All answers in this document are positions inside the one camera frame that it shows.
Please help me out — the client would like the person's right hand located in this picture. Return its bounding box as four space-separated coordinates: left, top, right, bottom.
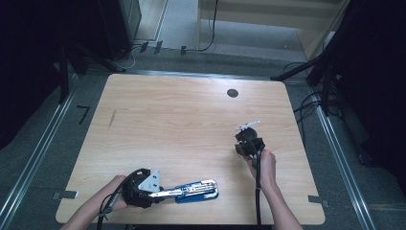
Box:
244 149 278 192

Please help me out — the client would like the person's left hand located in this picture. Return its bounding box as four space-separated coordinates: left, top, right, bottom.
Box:
107 174 137 213

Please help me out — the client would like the light wooden furniture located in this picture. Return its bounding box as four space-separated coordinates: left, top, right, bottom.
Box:
195 0 352 61

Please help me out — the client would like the long metal floor rail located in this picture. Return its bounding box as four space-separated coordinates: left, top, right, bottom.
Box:
314 95 377 230
0 74 80 226

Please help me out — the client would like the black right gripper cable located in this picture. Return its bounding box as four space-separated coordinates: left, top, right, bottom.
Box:
248 140 265 226

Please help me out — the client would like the dark cabinet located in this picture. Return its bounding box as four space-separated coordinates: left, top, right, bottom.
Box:
98 0 143 61

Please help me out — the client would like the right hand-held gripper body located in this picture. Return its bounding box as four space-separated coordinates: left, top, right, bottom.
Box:
235 120 266 160

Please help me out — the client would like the black hanging cable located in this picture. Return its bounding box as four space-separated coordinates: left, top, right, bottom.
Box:
185 0 220 54

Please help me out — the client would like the blue stapler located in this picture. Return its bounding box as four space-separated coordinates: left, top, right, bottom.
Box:
148 178 220 205

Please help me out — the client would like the black floor cables bundle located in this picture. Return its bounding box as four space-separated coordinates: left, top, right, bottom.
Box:
282 60 339 143

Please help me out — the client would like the black metal stand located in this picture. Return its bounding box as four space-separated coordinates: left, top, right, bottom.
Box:
56 40 127 105
270 30 341 117

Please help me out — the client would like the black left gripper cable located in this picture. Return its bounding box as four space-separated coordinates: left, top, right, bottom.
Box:
96 168 151 230

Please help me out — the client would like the white floor cable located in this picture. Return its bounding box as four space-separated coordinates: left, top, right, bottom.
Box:
122 44 142 71

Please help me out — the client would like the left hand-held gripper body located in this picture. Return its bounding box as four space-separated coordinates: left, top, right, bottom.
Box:
121 168 166 209

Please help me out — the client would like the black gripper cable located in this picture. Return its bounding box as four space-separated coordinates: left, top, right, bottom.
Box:
248 140 265 226
96 168 151 230

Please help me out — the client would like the grey tape piece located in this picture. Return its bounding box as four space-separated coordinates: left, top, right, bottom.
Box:
52 190 79 201
307 195 330 209

